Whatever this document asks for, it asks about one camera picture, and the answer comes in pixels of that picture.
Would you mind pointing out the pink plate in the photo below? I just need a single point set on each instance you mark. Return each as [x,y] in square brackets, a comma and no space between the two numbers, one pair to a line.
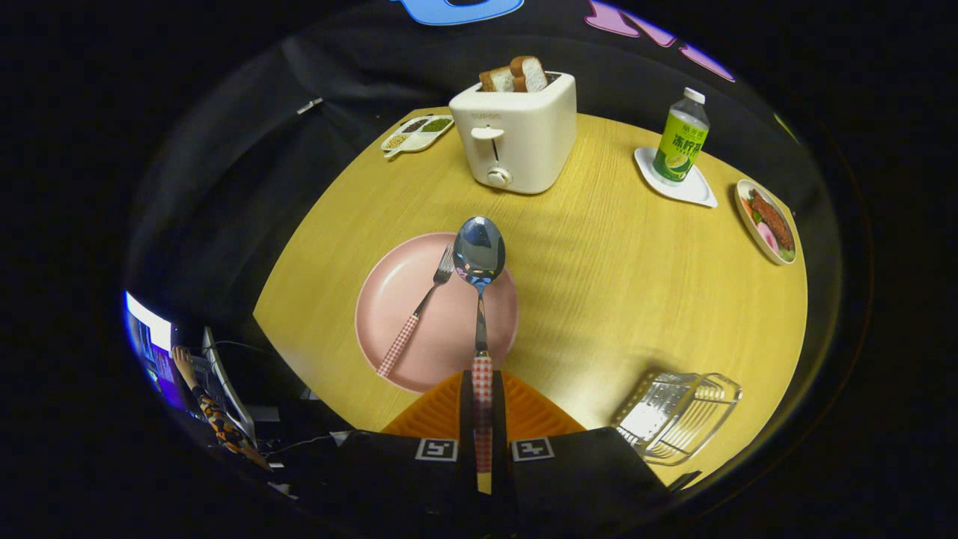
[441,337]

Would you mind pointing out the white laptop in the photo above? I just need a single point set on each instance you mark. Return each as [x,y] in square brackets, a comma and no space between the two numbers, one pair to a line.
[228,389]

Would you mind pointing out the bread slice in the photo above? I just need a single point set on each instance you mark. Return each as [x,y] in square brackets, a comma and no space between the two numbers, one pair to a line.
[531,73]
[495,79]

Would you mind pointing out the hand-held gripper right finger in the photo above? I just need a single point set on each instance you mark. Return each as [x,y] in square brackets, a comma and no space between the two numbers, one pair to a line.
[576,471]

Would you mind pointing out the pink round food slice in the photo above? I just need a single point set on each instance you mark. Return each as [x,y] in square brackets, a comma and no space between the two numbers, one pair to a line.
[768,237]

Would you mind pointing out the green label drink bottle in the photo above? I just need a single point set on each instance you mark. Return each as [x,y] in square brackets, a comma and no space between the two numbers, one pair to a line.
[681,142]

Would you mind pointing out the silver clip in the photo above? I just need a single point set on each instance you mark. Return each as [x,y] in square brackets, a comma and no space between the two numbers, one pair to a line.
[309,105]

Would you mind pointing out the orange food slice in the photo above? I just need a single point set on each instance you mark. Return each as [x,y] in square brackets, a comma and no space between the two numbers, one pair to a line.
[747,208]

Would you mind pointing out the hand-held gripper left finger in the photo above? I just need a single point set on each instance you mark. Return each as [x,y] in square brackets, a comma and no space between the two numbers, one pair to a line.
[404,471]

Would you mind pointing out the white toaster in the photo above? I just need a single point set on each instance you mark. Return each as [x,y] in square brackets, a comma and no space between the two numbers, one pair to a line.
[524,142]

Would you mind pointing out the white divided condiment dish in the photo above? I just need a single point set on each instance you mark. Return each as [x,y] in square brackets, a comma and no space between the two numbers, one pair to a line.
[415,135]

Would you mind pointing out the white plate of food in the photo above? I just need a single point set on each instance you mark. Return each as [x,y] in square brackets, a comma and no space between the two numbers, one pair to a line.
[748,232]

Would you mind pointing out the brown meat cutlet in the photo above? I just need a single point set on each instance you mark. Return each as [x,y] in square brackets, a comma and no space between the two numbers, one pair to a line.
[775,221]

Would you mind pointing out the white coaster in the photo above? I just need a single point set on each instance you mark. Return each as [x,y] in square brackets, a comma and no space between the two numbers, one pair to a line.
[692,191]

